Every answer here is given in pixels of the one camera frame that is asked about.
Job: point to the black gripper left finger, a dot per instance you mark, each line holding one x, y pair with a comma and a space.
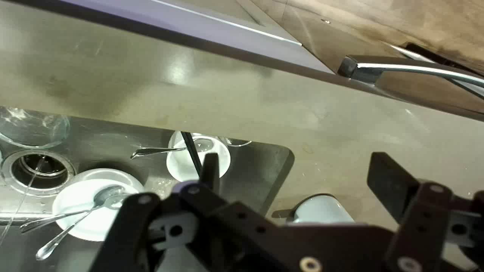
136, 227

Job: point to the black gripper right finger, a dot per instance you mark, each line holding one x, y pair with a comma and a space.
417, 227

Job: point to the white ceramic mug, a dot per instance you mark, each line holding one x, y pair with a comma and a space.
322, 209

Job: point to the small white cup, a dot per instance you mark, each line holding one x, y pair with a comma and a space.
30, 126

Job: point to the silver spoon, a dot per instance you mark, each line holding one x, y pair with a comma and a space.
50, 221
107, 197

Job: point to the large white bowl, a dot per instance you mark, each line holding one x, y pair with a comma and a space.
80, 201

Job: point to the small white dish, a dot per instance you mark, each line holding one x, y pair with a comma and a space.
181, 168

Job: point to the silver fork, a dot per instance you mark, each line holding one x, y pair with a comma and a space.
155, 150

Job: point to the black stick utensil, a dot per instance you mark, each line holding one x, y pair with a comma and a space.
190, 153

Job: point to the steel sink basin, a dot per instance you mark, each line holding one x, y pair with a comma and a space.
100, 141

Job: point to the sink drain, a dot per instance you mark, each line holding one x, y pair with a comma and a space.
38, 171

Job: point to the lavender lower cabinets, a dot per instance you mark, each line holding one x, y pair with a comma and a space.
201, 24

